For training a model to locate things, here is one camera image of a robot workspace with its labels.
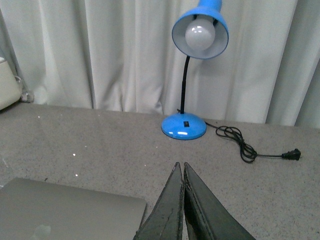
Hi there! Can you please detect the black lamp power cable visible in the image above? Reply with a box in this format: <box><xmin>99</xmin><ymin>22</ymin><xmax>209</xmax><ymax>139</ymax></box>
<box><xmin>204</xmin><ymin>120</ymin><xmax>302</xmax><ymax>165</ymax></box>

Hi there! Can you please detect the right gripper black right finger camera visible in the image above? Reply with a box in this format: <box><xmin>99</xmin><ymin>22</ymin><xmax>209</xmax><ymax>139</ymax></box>
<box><xmin>183</xmin><ymin>162</ymin><xmax>254</xmax><ymax>240</ymax></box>

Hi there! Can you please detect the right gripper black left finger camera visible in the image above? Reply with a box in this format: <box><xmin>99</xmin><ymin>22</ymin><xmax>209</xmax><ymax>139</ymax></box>
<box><xmin>134</xmin><ymin>162</ymin><xmax>185</xmax><ymax>240</ymax></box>

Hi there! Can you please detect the blue desk lamp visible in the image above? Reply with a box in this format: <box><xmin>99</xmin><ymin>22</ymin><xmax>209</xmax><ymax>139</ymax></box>
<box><xmin>160</xmin><ymin>0</ymin><xmax>230</xmax><ymax>141</ymax></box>

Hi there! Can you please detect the grey laptop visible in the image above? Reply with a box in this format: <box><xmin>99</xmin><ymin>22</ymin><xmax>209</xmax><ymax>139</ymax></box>
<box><xmin>0</xmin><ymin>178</ymin><xmax>146</xmax><ymax>240</ymax></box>

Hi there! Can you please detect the white curtain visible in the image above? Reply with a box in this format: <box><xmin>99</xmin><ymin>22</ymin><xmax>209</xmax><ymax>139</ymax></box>
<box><xmin>0</xmin><ymin>0</ymin><xmax>320</xmax><ymax>128</ymax></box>

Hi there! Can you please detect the white blender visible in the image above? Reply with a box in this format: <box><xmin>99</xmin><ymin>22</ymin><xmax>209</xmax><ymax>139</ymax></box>
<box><xmin>0</xmin><ymin>57</ymin><xmax>21</xmax><ymax>110</ymax></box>

